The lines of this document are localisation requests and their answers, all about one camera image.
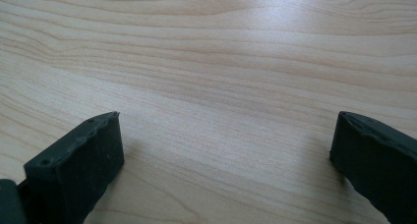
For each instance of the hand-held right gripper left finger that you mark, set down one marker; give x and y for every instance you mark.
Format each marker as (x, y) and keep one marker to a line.
(77, 171)

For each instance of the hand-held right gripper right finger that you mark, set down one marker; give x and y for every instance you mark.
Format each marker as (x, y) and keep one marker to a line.
(377, 161)

